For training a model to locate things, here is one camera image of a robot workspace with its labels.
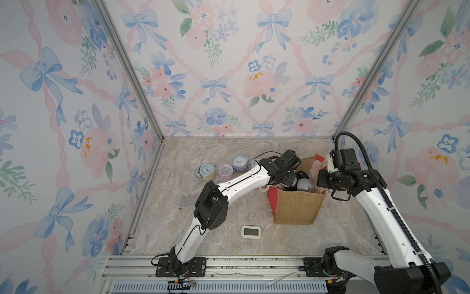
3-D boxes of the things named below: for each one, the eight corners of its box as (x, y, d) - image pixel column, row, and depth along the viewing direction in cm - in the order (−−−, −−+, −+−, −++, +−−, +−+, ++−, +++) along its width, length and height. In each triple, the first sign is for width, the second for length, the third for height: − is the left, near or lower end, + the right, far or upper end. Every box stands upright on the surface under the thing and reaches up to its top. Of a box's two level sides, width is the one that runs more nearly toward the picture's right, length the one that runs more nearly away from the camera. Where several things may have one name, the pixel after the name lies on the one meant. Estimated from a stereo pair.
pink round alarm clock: (218, 179, 103) (217, 176, 100) (219, 167, 108) (218, 163, 105) (233, 179, 103) (233, 176, 100) (233, 167, 108) (233, 163, 105)
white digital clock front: (241, 238, 83) (241, 236, 81) (241, 227, 86) (241, 225, 84) (260, 238, 83) (261, 236, 81) (260, 227, 86) (260, 225, 84)
